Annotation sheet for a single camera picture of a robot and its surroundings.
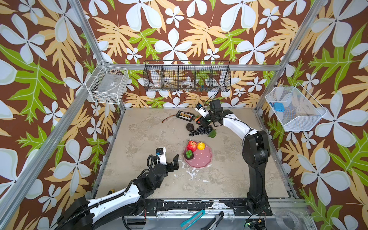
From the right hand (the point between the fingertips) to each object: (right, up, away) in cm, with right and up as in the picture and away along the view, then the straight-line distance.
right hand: (199, 118), depth 98 cm
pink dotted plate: (+1, -26, -6) cm, 27 cm away
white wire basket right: (+55, +4, -16) cm, 58 cm away
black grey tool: (+5, -53, -28) cm, 60 cm away
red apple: (-5, -18, -7) cm, 20 cm away
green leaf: (+10, -11, +5) cm, 16 cm away
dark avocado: (-6, -6, +5) cm, 10 cm away
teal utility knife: (-6, -52, -27) cm, 59 cm away
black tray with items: (-9, +2, +17) cm, 19 cm away
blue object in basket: (+48, +7, -11) cm, 50 cm away
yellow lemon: (+1, -18, -5) cm, 19 cm away
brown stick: (-27, -2, +14) cm, 31 cm away
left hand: (-18, -21, -17) cm, 32 cm away
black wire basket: (-8, +29, 0) cm, 30 cm away
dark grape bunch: (+3, -9, +4) cm, 10 cm away
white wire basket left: (-58, +20, -11) cm, 62 cm away
